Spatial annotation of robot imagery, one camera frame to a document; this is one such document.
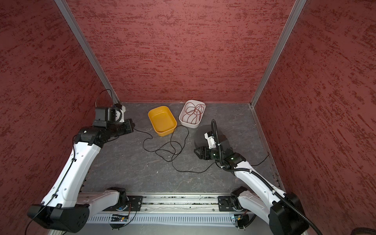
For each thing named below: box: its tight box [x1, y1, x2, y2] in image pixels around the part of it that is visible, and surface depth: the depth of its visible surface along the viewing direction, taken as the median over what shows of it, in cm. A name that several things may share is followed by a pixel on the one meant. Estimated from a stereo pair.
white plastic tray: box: [178, 99, 207, 129], surface depth 115 cm
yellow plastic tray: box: [147, 105, 178, 137], surface depth 110 cm
